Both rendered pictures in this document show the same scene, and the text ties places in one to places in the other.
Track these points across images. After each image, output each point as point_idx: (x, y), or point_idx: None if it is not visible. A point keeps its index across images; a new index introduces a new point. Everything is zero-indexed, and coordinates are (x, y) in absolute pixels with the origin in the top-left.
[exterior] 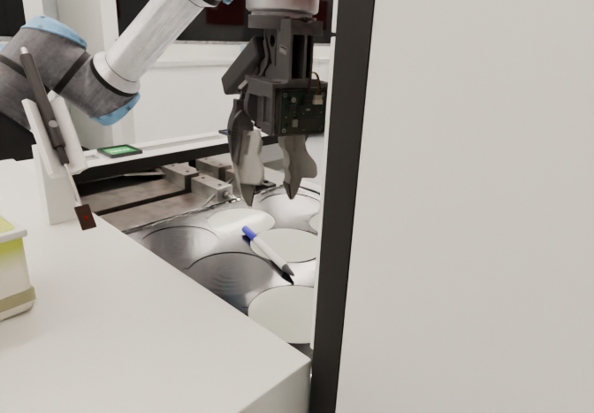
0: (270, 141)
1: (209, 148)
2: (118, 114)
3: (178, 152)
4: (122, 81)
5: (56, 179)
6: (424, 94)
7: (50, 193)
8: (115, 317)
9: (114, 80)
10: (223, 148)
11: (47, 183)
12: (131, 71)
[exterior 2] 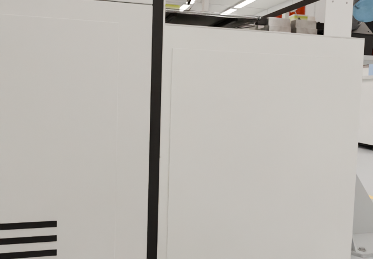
0: (310, 1)
1: (284, 8)
2: (352, 11)
3: (275, 11)
4: None
5: (202, 6)
6: None
7: (202, 9)
8: None
9: None
10: (288, 8)
11: (202, 6)
12: None
